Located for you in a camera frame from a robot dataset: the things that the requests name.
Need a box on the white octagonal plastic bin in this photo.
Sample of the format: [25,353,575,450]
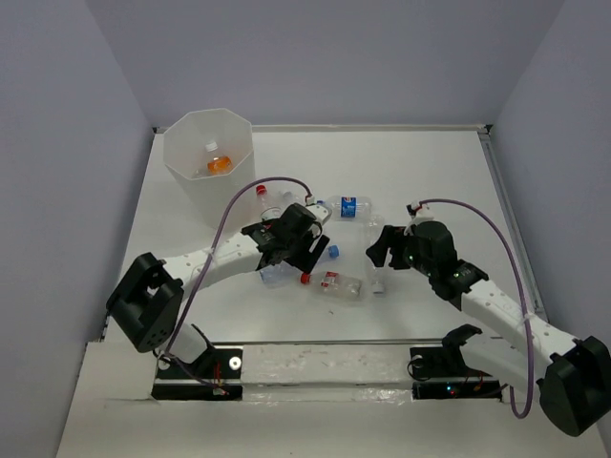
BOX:
[163,109,256,229]

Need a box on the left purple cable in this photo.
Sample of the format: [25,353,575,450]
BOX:
[161,177,314,395]

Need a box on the aluminium table frame rail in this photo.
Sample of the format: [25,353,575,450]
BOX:
[188,126,517,342]

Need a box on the red cap red label bottle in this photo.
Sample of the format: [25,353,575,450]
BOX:
[256,184,282,221]

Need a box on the clear ribbed white cap bottle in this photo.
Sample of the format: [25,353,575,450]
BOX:
[364,214,386,297]

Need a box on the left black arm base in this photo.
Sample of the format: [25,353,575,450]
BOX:
[151,346,243,402]

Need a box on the clear unlabelled crushed bottle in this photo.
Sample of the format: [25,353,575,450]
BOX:
[280,191,300,209]

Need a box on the black label black cap bottle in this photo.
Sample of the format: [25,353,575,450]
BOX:
[193,167,212,179]

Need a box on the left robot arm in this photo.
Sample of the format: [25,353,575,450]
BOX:
[106,203,331,377]

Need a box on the blue label water bottle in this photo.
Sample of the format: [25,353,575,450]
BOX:
[316,196,372,222]

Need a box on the orange tea bottle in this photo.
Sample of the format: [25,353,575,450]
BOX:
[204,141,233,176]

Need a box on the clear bottle blue cap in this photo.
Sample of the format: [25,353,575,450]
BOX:
[259,244,340,287]

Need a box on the purple cable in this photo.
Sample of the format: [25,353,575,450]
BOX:
[424,198,534,420]
[161,177,314,395]

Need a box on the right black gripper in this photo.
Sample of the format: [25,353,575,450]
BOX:
[365,224,435,277]

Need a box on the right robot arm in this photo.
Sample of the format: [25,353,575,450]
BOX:
[366,221,610,437]

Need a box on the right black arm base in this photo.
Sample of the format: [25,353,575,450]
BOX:
[407,346,505,401]

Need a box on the crushed red cap cola bottle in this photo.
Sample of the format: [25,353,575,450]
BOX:
[300,271,362,301]

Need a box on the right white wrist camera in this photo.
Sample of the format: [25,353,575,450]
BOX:
[406,201,434,232]

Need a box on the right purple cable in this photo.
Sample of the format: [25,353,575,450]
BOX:
[424,198,534,420]

